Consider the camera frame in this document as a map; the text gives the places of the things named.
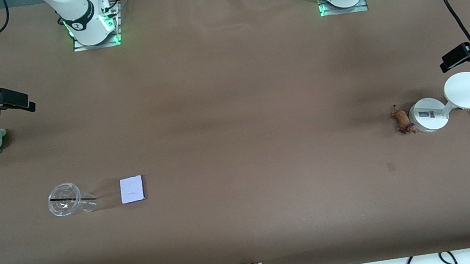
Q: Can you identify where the small brown plush toy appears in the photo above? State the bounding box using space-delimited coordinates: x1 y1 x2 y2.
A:
389 102 418 138

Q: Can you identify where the lavender rectangular card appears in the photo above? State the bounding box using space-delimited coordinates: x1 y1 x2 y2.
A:
118 174 147 205

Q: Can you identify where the black drinking straw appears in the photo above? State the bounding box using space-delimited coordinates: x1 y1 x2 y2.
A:
49 190 97 209

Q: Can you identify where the clear plastic cup with lid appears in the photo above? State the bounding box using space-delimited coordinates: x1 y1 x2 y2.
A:
45 178 100 220

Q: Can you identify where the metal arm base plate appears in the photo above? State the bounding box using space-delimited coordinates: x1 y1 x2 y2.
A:
71 29 124 53
317 0 370 19

